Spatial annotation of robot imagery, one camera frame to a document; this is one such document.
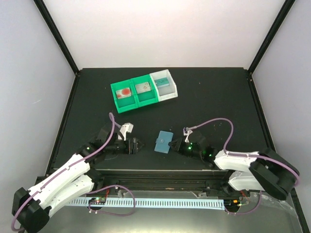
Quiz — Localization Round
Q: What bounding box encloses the blue card holder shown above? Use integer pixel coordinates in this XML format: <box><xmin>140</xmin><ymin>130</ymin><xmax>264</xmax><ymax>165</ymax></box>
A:
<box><xmin>154</xmin><ymin>131</ymin><xmax>173</xmax><ymax>154</ymax></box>

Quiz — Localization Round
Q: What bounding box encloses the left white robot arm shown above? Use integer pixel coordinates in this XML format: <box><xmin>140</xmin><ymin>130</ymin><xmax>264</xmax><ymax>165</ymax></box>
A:
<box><xmin>11</xmin><ymin>130</ymin><xmax>143</xmax><ymax>233</ymax></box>

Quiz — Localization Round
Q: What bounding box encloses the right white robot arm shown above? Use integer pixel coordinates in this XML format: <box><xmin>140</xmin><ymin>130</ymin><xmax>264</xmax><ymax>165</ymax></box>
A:
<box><xmin>168</xmin><ymin>132</ymin><xmax>299</xmax><ymax>200</ymax></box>

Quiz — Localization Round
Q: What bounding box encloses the teal VIP card stack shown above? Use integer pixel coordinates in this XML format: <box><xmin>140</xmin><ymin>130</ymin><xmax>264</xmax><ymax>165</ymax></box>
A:
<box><xmin>155</xmin><ymin>78</ymin><xmax>170</xmax><ymax>88</ymax></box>

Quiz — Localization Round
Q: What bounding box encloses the left green bin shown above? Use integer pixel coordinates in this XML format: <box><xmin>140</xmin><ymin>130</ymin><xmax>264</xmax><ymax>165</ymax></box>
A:
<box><xmin>110</xmin><ymin>79</ymin><xmax>138</xmax><ymax>113</ymax></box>

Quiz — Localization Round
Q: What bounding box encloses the green bin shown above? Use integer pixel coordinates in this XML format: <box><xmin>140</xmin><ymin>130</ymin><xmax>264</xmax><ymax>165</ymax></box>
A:
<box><xmin>130</xmin><ymin>74</ymin><xmax>159</xmax><ymax>107</ymax></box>
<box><xmin>110</xmin><ymin>79</ymin><xmax>138</xmax><ymax>113</ymax></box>

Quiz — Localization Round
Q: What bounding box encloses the middle green bin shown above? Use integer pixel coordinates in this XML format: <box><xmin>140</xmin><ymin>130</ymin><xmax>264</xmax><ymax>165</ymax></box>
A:
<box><xmin>130</xmin><ymin>74</ymin><xmax>159</xmax><ymax>107</ymax></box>

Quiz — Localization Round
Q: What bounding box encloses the white translucent bin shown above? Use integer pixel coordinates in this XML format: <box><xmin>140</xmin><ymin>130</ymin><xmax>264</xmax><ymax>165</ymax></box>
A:
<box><xmin>150</xmin><ymin>69</ymin><xmax>178</xmax><ymax>101</ymax></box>

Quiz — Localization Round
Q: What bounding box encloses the left controller board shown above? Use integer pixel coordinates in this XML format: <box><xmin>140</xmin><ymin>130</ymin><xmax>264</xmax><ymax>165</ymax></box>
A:
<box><xmin>88</xmin><ymin>197</ymin><xmax>106</xmax><ymax>205</ymax></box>

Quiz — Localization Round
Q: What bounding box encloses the controller board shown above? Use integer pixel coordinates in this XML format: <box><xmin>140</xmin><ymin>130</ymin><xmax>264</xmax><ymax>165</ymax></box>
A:
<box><xmin>88</xmin><ymin>197</ymin><xmax>106</xmax><ymax>205</ymax></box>
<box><xmin>224</xmin><ymin>199</ymin><xmax>249</xmax><ymax>207</ymax></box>

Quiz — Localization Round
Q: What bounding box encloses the right controller board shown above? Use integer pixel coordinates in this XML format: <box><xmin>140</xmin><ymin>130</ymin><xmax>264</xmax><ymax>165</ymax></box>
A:
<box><xmin>224</xmin><ymin>199</ymin><xmax>249</xmax><ymax>207</ymax></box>

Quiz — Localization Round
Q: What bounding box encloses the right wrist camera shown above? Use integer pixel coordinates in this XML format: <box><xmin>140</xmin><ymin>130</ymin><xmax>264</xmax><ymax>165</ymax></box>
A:
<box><xmin>183</xmin><ymin>127</ymin><xmax>193</xmax><ymax>143</ymax></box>

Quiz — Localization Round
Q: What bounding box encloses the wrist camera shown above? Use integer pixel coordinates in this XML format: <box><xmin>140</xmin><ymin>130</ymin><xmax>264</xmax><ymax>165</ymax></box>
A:
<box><xmin>183</xmin><ymin>127</ymin><xmax>193</xmax><ymax>143</ymax></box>
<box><xmin>118</xmin><ymin>123</ymin><xmax>134</xmax><ymax>141</ymax></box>

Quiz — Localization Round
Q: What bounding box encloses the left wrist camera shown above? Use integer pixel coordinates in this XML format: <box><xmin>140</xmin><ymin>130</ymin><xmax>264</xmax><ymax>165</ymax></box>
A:
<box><xmin>118</xmin><ymin>123</ymin><xmax>134</xmax><ymax>141</ymax></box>

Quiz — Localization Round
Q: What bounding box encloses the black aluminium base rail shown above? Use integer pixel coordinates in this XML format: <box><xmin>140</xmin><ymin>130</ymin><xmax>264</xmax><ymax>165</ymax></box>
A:
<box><xmin>83</xmin><ymin>169</ymin><xmax>242</xmax><ymax>197</ymax></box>

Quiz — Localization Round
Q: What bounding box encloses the light blue slotted cable duct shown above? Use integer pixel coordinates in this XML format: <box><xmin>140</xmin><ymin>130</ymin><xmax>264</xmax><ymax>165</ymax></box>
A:
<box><xmin>66</xmin><ymin>197</ymin><xmax>225</xmax><ymax>210</ymax></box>

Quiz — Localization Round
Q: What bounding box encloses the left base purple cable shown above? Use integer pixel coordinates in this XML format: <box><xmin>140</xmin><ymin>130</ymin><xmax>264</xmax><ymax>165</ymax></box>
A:
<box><xmin>87</xmin><ymin>184</ymin><xmax>136</xmax><ymax>216</ymax></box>

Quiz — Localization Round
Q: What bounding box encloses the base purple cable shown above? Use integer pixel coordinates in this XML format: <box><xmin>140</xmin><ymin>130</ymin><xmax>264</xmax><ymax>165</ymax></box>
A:
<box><xmin>224</xmin><ymin>190</ymin><xmax>262</xmax><ymax>216</ymax></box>
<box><xmin>87</xmin><ymin>184</ymin><xmax>136</xmax><ymax>216</ymax></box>

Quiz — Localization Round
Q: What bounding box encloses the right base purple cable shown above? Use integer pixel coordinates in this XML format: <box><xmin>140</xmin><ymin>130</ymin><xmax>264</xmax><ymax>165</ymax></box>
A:
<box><xmin>224</xmin><ymin>190</ymin><xmax>262</xmax><ymax>216</ymax></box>

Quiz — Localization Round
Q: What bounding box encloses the left black frame post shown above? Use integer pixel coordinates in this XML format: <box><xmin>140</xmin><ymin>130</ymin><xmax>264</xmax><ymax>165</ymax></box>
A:
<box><xmin>34</xmin><ymin>0</ymin><xmax>80</xmax><ymax>75</ymax></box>

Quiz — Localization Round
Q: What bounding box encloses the black frame post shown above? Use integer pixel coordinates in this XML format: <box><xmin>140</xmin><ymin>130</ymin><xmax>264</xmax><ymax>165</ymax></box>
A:
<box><xmin>247</xmin><ymin>0</ymin><xmax>296</xmax><ymax>73</ymax></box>
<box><xmin>34</xmin><ymin>0</ymin><xmax>80</xmax><ymax>75</ymax></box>

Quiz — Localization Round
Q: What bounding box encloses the right black frame post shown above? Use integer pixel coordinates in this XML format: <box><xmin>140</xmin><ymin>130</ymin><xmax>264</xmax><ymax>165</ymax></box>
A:
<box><xmin>247</xmin><ymin>0</ymin><xmax>296</xmax><ymax>73</ymax></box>

